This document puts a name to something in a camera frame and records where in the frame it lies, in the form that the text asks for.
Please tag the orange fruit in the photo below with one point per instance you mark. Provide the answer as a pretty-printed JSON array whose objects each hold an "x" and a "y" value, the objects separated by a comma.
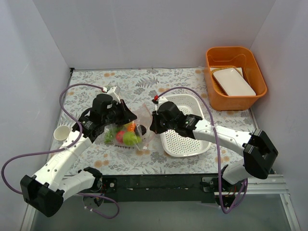
[{"x": 131, "y": 126}]

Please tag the red tomato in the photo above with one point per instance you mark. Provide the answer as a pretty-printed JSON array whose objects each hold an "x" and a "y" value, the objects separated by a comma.
[{"x": 119, "y": 136}]

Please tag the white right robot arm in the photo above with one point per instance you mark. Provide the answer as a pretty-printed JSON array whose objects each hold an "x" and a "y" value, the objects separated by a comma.
[{"x": 256, "y": 148}]

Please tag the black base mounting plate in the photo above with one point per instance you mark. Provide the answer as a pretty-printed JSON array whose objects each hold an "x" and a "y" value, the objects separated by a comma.
[{"x": 162, "y": 188}]

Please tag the white paper cup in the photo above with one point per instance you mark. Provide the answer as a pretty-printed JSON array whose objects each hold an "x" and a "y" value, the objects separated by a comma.
[{"x": 61, "y": 133}]

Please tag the clear zip top bag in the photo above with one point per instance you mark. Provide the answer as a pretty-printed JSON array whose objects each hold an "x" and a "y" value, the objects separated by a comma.
[{"x": 144, "y": 117}]

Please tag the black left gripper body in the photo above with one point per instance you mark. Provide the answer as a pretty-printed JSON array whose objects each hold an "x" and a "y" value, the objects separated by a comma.
[{"x": 124, "y": 112}]

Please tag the orange plastic tub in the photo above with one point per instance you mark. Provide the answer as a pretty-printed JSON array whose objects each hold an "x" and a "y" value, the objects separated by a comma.
[{"x": 236, "y": 57}]

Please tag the white perforated plastic basket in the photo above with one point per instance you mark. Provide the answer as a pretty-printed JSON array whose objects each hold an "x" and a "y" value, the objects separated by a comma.
[{"x": 176, "y": 145}]

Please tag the white rectangular plate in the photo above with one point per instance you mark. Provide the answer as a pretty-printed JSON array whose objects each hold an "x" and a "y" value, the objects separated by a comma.
[{"x": 232, "y": 81}]

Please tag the dark purple plum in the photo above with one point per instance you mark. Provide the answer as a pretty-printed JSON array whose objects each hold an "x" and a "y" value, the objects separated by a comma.
[{"x": 140, "y": 131}]

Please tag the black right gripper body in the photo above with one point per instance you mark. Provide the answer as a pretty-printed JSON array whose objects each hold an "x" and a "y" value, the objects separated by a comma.
[{"x": 155, "y": 121}]

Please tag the green grape bunch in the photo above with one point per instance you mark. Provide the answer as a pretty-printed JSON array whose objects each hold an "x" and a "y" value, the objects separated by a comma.
[{"x": 109, "y": 137}]

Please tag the green pear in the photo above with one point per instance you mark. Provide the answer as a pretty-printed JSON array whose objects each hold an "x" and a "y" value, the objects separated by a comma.
[{"x": 130, "y": 138}]

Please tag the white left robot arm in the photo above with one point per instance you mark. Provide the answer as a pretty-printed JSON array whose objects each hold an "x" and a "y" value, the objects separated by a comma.
[{"x": 47, "y": 189}]

